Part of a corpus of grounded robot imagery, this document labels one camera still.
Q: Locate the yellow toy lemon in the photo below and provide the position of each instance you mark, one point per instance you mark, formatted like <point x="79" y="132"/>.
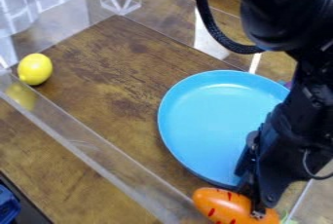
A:
<point x="35" y="69"/>

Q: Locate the orange toy carrot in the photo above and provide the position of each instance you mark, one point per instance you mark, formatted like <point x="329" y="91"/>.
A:
<point x="229" y="208"/>

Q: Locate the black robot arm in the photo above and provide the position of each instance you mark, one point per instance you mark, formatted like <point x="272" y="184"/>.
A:
<point x="288" y="25"/>

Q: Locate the blue object at corner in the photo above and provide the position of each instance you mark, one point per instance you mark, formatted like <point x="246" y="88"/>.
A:
<point x="9" y="206"/>

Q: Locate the blue round plastic tray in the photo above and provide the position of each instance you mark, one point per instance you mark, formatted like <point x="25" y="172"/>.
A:
<point x="207" y="113"/>

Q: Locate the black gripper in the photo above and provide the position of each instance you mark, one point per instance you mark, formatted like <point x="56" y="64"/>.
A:
<point x="294" y="145"/>

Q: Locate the clear acrylic enclosure wall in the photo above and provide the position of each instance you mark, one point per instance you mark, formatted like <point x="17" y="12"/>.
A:
<point x="79" y="143"/>

